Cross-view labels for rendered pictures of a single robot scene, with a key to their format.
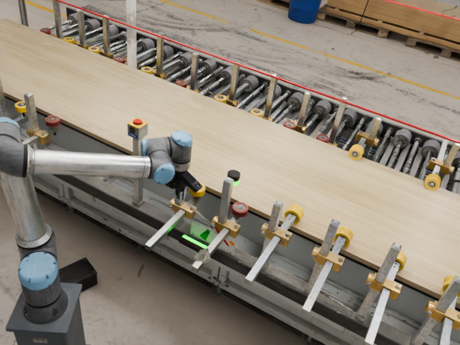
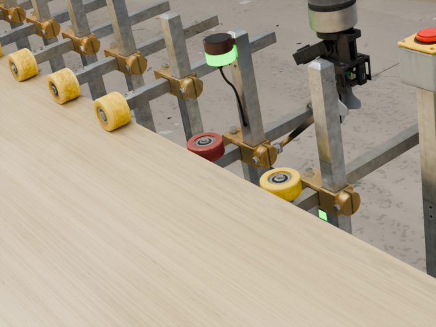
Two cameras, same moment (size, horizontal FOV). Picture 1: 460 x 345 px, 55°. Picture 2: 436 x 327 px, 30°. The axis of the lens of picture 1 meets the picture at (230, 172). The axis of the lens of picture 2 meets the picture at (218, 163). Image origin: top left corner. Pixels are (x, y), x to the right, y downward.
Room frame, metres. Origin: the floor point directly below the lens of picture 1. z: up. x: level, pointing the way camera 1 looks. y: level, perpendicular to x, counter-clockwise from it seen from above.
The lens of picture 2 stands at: (2.91, 0.83, 1.72)
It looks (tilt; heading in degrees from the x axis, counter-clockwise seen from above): 29 degrees down; 215
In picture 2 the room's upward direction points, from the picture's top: 11 degrees counter-clockwise
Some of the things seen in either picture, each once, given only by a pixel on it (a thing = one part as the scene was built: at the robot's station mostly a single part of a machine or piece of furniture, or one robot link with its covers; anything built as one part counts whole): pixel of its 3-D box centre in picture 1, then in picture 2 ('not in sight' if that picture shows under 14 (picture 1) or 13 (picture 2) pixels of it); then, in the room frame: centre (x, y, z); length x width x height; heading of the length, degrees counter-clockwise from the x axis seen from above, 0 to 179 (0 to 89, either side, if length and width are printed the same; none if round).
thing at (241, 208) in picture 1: (239, 214); (208, 161); (1.64, -0.08, 0.85); 0.08 x 0.08 x 0.11
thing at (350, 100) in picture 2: (175, 196); (349, 102); (1.56, 0.23, 0.99); 0.06 x 0.03 x 0.09; 66
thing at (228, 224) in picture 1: (226, 226); (248, 148); (1.55, -0.02, 0.85); 0.14 x 0.06 x 0.05; 66
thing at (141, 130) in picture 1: (137, 129); (431, 61); (1.76, 0.47, 1.18); 0.07 x 0.07 x 0.08; 66
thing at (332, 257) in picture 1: (327, 258); (126, 60); (1.35, -0.48, 0.95); 0.14 x 0.06 x 0.05; 66
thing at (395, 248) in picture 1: (377, 283); (85, 45); (1.26, -0.69, 0.94); 0.04 x 0.04 x 0.48; 66
